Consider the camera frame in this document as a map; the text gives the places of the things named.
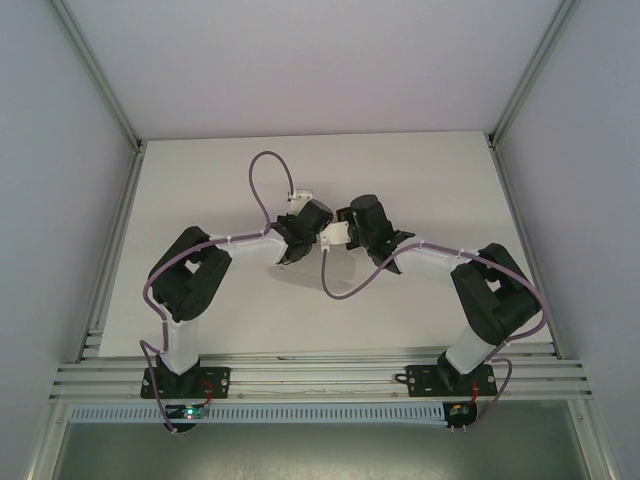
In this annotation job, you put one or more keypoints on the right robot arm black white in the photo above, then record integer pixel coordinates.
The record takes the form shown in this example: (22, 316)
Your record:
(500, 300)

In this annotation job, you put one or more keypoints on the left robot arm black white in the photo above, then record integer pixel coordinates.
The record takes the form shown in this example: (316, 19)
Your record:
(190, 280)

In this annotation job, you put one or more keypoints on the small black connector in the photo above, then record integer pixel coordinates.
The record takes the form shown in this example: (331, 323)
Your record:
(400, 375)

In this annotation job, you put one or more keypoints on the small circuit board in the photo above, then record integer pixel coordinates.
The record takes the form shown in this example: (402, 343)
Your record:
(457, 411)

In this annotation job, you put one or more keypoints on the circuit board with green light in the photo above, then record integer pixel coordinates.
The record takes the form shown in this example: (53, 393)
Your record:
(190, 412)

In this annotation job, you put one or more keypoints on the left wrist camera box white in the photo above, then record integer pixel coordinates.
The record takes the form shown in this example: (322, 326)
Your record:
(301, 195)

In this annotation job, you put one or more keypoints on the aluminium table side rail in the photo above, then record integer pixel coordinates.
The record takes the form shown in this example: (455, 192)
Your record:
(520, 220)
(122, 220)

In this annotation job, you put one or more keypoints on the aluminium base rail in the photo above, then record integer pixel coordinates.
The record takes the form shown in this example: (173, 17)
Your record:
(320, 372)

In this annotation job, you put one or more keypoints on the aluminium frame post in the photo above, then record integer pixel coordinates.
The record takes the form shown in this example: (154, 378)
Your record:
(532, 70)
(100, 75)

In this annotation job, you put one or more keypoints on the aluminium frame leg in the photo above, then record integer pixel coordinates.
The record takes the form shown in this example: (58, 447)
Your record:
(595, 440)
(47, 440)

